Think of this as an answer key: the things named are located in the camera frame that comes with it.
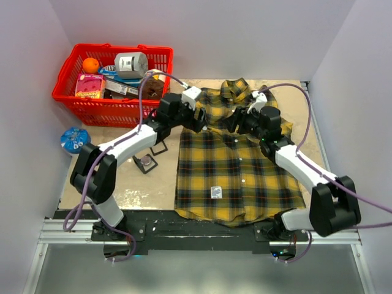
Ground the black brooch display stand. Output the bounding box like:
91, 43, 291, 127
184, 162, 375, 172
132, 154, 158, 175

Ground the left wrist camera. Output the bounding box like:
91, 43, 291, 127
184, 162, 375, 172
181, 86, 202, 110

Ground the blue lidded plastic tub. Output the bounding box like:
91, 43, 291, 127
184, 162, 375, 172
60, 127, 91, 155

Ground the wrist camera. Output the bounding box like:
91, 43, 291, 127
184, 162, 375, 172
247, 91, 268, 114
181, 86, 202, 110

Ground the blue white flat box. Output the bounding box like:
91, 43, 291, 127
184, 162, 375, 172
97, 65, 141, 96

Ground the brown chocolate donut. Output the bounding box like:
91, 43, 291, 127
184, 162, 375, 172
138, 78, 165, 100

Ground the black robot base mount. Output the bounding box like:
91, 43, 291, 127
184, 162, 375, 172
90, 208, 310, 255

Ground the orange fruit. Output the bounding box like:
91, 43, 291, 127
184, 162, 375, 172
82, 58, 100, 74

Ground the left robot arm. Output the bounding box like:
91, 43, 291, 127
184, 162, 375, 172
70, 86, 206, 240

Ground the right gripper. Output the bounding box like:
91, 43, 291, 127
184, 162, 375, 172
222, 105, 266, 141

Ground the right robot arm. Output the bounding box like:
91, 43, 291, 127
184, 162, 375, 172
223, 106, 361, 241

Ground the white paper cup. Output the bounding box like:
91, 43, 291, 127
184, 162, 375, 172
145, 69, 166, 83

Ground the pink snack box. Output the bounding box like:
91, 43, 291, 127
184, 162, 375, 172
75, 73, 106, 99

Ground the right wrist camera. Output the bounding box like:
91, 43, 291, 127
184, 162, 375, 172
247, 91, 268, 114

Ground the grey cylindrical can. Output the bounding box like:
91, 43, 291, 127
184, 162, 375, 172
115, 52, 148, 79

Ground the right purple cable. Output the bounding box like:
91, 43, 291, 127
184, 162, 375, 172
258, 82, 392, 230

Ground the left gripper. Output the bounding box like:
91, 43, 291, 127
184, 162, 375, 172
169, 97, 206, 133

